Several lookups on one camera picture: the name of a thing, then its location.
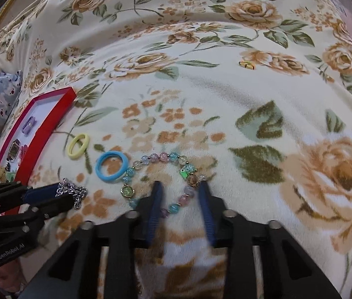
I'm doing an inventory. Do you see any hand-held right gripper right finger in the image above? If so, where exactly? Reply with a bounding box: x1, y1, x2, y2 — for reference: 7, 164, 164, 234
198, 181, 342, 299

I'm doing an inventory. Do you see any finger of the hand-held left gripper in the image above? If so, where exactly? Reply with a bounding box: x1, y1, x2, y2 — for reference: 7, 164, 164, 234
0, 182, 65, 208
0, 193, 76, 226

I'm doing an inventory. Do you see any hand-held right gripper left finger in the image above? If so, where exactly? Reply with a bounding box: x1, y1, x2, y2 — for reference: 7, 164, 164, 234
17, 181, 164, 299

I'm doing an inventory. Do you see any silver chain bracelet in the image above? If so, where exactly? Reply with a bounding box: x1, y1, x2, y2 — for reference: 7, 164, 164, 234
56, 178, 88, 210

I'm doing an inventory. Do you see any green dial square wristwatch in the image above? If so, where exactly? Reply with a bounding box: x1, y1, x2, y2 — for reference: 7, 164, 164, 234
7, 140, 22, 162

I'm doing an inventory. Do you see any pastel beaded bracelet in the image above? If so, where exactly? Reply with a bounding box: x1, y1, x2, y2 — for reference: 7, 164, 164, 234
120, 152, 208, 215

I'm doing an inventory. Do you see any purple hair clip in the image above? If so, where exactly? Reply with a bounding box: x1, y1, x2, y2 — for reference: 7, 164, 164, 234
22, 116, 37, 135

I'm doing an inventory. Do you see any red jewelry tray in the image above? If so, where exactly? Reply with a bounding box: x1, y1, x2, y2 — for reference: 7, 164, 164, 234
0, 87, 77, 194

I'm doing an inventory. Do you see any person's left hand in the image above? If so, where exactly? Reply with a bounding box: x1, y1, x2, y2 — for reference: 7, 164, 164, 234
0, 263, 28, 297

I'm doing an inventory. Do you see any floral blanket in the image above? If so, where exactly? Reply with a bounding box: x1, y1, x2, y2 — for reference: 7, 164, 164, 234
0, 0, 352, 299

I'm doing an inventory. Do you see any yellow hair tie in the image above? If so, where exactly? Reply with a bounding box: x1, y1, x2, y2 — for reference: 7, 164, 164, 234
69, 133, 90, 159

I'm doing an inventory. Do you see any blue hair tie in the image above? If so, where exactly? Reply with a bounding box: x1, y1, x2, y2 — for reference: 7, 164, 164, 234
95, 151, 130, 182

